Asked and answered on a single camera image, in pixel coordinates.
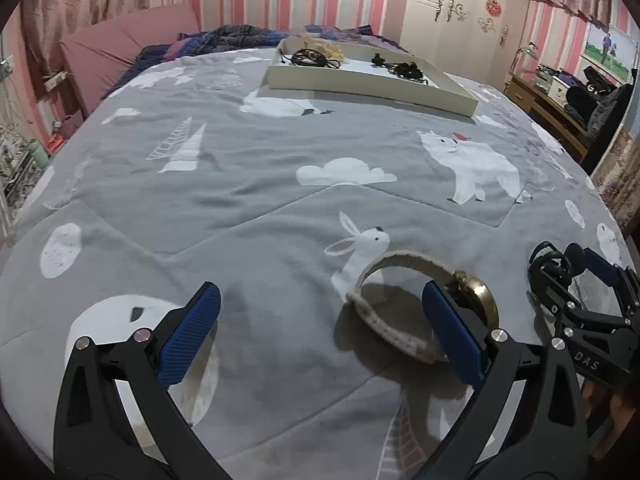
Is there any pale yellow scrunchie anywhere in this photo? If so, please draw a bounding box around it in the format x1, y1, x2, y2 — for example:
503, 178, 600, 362
315, 41, 347, 61

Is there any silver desk lamp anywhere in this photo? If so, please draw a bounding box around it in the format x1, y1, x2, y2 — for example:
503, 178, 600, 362
515, 42, 538, 78

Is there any pink patterned long curtain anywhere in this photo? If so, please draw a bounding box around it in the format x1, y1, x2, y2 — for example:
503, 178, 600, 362
20, 0, 161, 68

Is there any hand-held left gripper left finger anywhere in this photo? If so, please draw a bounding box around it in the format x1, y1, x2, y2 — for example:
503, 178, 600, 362
52, 281, 236, 480

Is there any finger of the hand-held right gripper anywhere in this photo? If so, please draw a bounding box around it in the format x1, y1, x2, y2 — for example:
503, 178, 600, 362
529, 241, 583, 353
586, 249, 640, 318

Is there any grey polar bear blanket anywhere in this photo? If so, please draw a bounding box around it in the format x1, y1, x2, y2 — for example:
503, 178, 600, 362
0, 47, 631, 480

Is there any white storage box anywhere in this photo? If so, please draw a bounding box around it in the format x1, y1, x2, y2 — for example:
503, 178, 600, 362
547, 77, 571, 106

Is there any floral cloth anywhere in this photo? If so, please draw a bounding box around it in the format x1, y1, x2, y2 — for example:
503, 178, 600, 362
590, 130, 640, 226

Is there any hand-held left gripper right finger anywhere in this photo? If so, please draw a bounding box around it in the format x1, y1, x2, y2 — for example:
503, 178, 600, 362
417, 280, 591, 480

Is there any striped purple blue quilt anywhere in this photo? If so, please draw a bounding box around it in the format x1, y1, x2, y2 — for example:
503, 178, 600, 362
135, 22, 411, 61

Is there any black cord necklace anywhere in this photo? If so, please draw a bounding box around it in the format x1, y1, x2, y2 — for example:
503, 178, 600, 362
290, 47, 341, 68

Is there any gold watch white strap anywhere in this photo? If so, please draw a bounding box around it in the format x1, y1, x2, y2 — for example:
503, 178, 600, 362
345, 250, 500, 365

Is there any brown pendant black bead necklace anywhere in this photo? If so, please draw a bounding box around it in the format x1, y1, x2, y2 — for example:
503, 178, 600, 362
387, 60, 431, 83

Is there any framed couple photo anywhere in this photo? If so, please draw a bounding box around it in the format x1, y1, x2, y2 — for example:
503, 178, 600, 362
582, 22, 640, 86

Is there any white rectangular tray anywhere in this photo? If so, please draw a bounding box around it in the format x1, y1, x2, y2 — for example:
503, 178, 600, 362
263, 37, 479, 118

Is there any cream wardrobe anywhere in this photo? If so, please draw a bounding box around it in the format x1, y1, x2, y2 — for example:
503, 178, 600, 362
397, 0, 531, 88

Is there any person's right forearm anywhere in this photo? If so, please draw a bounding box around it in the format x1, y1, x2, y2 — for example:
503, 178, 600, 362
582, 380, 640, 466

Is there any pink mattress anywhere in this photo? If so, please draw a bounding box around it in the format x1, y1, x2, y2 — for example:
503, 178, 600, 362
60, 2, 201, 116

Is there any wooden desk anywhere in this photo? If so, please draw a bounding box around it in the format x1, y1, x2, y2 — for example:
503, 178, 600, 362
502, 72, 593, 163

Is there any dark clothes pile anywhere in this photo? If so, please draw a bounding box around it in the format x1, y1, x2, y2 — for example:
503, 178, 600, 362
565, 65, 636, 141

